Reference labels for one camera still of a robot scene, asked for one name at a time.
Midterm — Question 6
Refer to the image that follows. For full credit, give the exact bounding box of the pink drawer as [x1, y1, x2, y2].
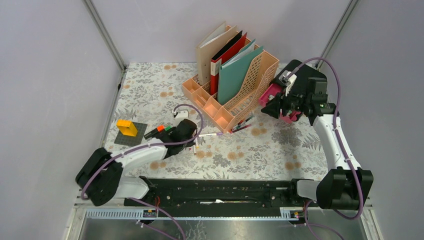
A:
[258, 83, 303, 124]

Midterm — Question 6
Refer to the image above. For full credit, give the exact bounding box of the grey slotted cable duct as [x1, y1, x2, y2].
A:
[86, 206, 301, 222]

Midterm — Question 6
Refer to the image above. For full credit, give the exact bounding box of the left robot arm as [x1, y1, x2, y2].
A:
[75, 119, 198, 207]

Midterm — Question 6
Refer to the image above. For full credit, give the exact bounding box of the green gel pen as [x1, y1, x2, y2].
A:
[230, 115, 254, 132]

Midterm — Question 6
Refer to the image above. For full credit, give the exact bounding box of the left aluminium frame post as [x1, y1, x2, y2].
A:
[82, 0, 126, 72]

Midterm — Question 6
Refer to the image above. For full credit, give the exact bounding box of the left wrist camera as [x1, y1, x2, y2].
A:
[173, 110, 189, 120]

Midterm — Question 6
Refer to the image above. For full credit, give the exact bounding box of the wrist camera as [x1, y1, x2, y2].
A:
[173, 110, 189, 120]
[278, 70, 297, 97]

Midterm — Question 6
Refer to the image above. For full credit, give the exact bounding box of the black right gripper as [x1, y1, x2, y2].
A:
[260, 84, 311, 120]

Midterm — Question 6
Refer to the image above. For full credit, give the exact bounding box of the teal file folder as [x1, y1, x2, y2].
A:
[216, 39, 263, 105]

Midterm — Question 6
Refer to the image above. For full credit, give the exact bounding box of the peach plastic file organizer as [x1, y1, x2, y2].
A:
[182, 30, 279, 133]

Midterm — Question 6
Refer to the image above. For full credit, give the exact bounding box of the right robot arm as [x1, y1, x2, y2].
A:
[259, 77, 374, 212]

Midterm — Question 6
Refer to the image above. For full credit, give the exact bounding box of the right aluminium frame post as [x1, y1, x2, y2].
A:
[320, 0, 360, 59]

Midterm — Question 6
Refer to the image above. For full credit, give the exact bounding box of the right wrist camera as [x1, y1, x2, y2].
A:
[278, 70, 297, 97]

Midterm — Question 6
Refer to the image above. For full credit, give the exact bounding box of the beige file binder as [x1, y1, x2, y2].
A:
[195, 21, 238, 86]

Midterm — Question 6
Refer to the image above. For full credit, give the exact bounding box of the aluminium frame post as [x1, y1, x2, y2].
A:
[320, 0, 360, 59]
[82, 0, 126, 72]

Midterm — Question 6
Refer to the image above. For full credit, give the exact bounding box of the red file folder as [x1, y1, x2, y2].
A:
[209, 30, 248, 96]

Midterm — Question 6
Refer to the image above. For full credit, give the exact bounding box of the white marker purple cap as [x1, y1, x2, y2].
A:
[198, 132, 224, 138]

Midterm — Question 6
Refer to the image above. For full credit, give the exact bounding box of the magenta gel pen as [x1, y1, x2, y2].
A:
[230, 124, 251, 134]

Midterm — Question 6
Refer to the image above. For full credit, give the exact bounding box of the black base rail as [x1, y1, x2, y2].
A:
[140, 176, 307, 213]

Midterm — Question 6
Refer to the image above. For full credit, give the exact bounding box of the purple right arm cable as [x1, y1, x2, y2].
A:
[286, 57, 365, 240]

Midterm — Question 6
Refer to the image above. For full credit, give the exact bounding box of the yellow building block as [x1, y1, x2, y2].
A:
[116, 119, 138, 137]

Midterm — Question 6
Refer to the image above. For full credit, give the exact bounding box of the black pink drawer unit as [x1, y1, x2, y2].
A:
[270, 59, 327, 96]

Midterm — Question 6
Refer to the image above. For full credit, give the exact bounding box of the floral tablecloth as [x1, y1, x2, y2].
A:
[104, 62, 328, 180]

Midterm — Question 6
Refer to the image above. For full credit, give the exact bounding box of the orange cap black highlighter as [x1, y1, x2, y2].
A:
[144, 125, 165, 140]

